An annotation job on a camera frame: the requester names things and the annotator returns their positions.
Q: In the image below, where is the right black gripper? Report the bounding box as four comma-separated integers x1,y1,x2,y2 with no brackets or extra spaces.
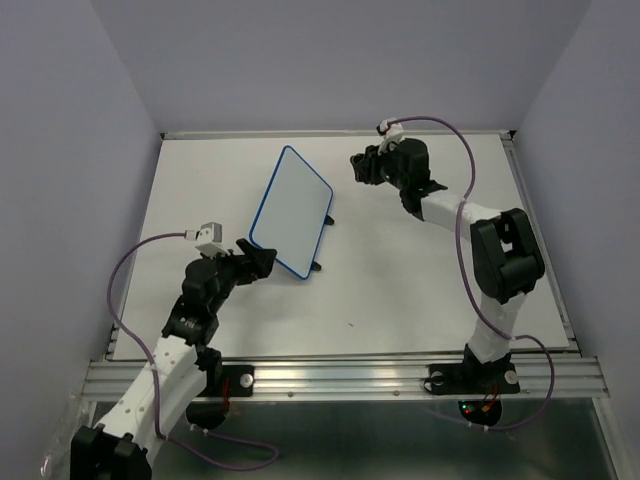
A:
351,137,408,190

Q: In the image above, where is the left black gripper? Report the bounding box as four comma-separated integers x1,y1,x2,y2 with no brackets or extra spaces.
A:
200,238,276,313

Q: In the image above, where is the black whiteboard eraser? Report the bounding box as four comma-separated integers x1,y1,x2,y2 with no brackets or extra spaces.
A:
350,154,365,169

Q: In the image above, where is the blue framed whiteboard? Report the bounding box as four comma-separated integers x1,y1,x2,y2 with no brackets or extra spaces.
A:
249,145,334,280

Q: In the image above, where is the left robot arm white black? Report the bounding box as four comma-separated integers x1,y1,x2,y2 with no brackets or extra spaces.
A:
69,238,277,479

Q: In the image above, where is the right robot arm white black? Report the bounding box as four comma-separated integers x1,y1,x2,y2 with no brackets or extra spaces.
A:
350,138,545,390

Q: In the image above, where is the clear plastic bag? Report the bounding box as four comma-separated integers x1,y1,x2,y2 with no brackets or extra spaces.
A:
39,394,96,480

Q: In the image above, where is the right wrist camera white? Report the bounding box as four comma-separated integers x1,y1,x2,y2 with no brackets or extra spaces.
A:
376,118,404,155

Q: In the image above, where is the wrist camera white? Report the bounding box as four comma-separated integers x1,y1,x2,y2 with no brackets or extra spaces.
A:
376,118,404,155
185,222,227,257

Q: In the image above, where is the aluminium back rail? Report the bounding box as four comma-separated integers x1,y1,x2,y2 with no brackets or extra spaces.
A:
160,128,517,140

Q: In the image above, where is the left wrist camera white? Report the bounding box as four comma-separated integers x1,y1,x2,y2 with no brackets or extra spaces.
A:
185,222,227,257

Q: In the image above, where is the whiteboard wire stand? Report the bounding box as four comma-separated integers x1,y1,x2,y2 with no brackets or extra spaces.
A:
311,215,335,272

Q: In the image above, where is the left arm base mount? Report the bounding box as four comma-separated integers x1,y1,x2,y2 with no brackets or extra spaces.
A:
186,349,255,430

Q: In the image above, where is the aluminium front rail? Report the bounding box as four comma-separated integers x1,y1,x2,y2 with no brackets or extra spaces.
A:
82,354,609,403

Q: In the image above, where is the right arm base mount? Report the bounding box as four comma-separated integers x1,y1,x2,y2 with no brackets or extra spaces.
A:
423,346,521,427

